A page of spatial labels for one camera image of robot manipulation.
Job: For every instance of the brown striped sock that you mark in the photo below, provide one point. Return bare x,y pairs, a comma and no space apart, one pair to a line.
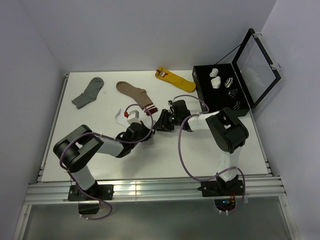
139,95

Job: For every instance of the box lid with glass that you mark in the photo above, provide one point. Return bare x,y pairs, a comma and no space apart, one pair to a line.
256,72

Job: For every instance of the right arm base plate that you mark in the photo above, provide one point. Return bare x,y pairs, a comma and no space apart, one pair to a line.
219,188

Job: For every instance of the white sock black stripes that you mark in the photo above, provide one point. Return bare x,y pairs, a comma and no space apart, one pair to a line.
121,119

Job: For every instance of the white rolled sock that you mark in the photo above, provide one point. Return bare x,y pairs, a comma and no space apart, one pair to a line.
214,73

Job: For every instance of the grey sock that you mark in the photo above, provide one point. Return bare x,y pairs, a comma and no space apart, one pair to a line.
89,94

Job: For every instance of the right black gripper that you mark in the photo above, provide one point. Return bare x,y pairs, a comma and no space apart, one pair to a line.
162,124

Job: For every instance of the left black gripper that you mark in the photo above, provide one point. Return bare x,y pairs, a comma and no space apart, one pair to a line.
146,130

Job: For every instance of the dark rolled sock lower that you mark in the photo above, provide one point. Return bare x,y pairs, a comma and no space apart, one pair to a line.
237,105

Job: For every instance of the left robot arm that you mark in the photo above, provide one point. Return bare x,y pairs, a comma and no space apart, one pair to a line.
78,147

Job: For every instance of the yellow sock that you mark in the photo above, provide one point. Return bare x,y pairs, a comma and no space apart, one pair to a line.
175,80

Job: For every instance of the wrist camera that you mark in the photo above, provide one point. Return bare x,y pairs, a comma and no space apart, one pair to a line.
133,117
171,107

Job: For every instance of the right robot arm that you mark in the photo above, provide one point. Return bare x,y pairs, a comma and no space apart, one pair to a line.
229,133

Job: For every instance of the dark striped rolled sock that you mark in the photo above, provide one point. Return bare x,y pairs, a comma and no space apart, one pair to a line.
233,94

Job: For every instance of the aluminium frame rail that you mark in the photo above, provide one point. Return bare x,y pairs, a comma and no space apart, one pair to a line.
174,189

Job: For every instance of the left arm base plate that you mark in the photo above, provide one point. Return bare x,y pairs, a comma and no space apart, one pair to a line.
103,192

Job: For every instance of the black storage box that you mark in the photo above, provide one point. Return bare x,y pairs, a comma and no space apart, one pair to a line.
217,99

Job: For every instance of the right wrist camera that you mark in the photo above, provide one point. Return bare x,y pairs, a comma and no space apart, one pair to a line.
171,107

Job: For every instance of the striped rolled sock upper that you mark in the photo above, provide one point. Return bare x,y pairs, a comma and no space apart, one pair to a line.
228,82

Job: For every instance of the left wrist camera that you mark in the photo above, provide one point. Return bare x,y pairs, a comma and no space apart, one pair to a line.
133,117

